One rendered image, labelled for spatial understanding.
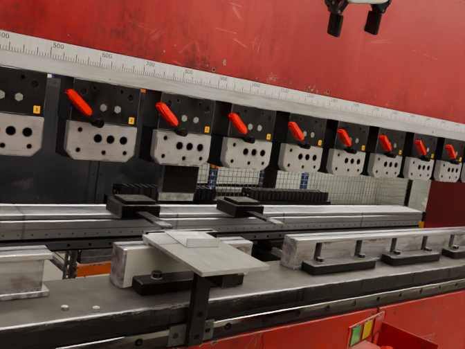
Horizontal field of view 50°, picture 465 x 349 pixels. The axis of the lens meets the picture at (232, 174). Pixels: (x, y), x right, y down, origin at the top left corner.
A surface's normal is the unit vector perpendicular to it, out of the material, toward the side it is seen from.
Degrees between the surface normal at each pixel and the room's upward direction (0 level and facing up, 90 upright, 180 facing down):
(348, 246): 90
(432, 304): 90
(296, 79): 90
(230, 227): 90
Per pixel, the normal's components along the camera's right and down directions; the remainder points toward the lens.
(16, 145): 0.59, 0.18
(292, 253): -0.79, -0.04
